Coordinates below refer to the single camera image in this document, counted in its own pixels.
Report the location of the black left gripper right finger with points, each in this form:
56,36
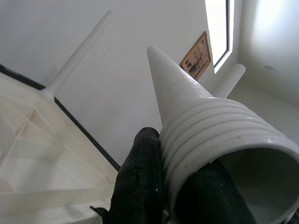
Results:
210,200

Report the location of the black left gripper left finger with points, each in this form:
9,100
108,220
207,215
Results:
140,177

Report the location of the white plastic table leg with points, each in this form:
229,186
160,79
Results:
72,63
187,105
231,79

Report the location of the white plastic table top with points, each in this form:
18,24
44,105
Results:
46,151

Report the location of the black tablecloth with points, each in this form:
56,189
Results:
23,79

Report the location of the bright window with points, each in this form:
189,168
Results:
218,28

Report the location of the gold framed wall picture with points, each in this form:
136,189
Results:
196,57

